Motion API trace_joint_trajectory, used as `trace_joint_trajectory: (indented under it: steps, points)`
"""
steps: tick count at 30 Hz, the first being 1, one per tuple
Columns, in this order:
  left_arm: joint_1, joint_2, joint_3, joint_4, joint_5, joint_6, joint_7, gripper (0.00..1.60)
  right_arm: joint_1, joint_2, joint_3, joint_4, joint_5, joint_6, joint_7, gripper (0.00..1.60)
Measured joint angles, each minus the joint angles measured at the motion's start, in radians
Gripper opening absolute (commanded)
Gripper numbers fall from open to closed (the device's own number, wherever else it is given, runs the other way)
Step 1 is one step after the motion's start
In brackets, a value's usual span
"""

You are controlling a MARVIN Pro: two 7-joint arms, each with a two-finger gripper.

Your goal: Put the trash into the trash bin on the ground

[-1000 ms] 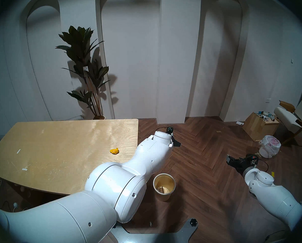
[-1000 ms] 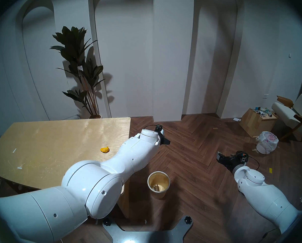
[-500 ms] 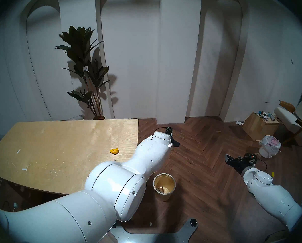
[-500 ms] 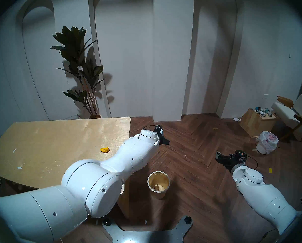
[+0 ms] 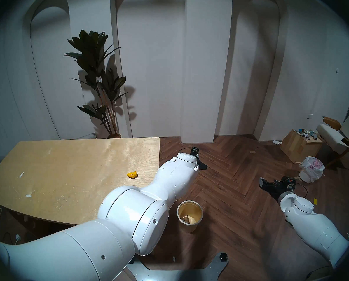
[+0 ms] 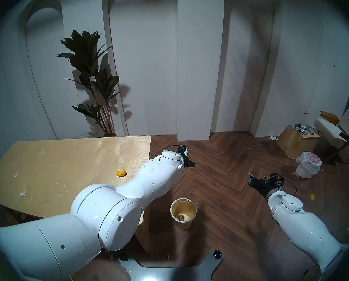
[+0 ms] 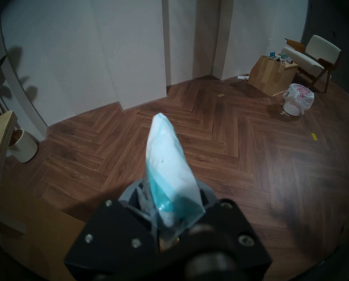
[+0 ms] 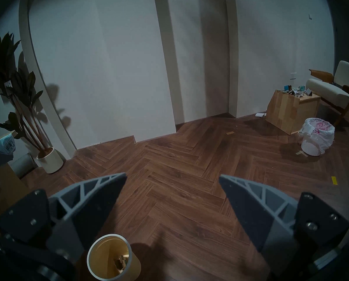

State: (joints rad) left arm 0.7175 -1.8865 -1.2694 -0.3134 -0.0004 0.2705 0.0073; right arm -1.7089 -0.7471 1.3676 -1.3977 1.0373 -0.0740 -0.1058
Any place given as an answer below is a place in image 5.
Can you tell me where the tall green leafy plant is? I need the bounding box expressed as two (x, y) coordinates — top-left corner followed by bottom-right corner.
(64, 29), (128, 137)

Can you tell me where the black floor cable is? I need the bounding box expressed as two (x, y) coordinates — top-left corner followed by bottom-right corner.
(0, 229), (17, 246)

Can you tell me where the white bin with plastic bag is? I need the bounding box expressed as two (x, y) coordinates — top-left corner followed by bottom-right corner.
(299, 156), (325, 183)

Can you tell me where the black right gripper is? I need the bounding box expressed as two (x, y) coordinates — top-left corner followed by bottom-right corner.
(259, 176), (297, 200)

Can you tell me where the small clutter pile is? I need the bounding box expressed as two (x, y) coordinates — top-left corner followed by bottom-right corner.
(294, 128), (320, 140)

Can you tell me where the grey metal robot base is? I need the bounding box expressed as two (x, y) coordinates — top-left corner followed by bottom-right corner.
(128, 252), (229, 281)

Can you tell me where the wooden cube side table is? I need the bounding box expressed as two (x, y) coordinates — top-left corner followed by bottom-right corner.
(280, 130), (323, 164)

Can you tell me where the light wooden table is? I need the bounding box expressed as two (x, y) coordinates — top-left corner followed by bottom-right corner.
(0, 137), (161, 228)

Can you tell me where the white floor cable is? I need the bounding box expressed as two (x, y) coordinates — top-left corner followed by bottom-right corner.
(14, 234), (34, 246)

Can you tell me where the cream round trash bin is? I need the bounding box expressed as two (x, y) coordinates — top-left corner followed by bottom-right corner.
(177, 201), (204, 233)

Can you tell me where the white cushioned wooden armchair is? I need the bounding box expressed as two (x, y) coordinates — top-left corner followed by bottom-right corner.
(317, 114), (349, 170)

